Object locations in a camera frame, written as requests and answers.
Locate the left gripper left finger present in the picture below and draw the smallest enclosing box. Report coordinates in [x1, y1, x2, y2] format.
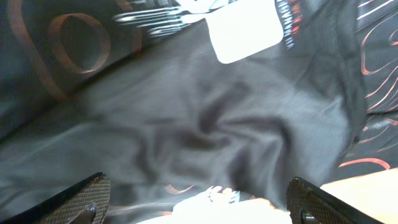
[3, 172, 111, 224]

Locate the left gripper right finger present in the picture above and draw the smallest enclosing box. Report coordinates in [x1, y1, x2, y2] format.
[286, 177, 382, 224]

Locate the black printed cycling jersey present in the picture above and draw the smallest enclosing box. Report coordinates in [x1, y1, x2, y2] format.
[1, 0, 397, 223]

